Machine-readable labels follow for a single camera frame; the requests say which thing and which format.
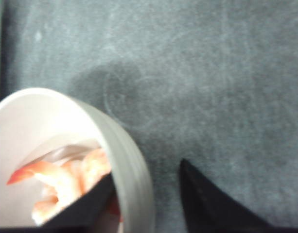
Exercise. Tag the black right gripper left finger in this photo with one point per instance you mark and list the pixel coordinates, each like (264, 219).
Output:
(84, 212)

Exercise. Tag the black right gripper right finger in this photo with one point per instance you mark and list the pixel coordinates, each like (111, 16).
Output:
(207, 209)

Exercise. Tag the pink shrimp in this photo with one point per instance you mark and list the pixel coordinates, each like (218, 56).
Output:
(64, 185)
(90, 170)

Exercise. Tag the beige ribbed bowl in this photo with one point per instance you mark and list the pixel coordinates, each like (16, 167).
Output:
(42, 124)

